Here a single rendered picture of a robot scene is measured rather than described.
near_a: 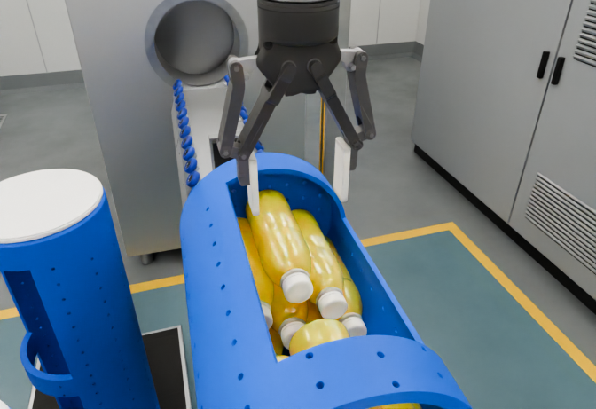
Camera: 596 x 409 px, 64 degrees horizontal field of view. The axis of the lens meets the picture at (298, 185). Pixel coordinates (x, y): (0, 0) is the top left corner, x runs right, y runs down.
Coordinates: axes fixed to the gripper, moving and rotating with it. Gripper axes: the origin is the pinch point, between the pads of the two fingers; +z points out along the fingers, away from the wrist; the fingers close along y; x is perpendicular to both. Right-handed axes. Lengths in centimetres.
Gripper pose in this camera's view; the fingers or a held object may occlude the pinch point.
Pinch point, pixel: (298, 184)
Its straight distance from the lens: 53.3
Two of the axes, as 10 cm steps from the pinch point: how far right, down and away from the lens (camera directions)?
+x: 2.7, 5.0, -8.2
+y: -9.6, 1.4, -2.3
